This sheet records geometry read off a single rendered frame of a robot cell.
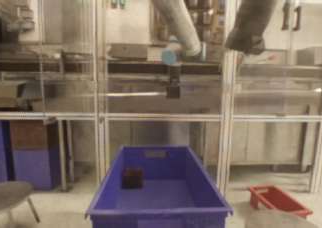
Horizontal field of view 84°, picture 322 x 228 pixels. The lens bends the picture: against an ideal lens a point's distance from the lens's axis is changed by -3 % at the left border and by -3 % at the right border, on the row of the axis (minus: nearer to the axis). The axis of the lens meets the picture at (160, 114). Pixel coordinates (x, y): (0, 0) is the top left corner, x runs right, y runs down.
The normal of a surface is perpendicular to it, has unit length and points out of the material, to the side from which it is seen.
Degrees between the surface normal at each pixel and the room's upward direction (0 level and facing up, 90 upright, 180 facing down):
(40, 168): 90
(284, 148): 90
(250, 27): 122
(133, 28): 90
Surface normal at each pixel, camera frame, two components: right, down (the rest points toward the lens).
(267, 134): 0.04, 0.13
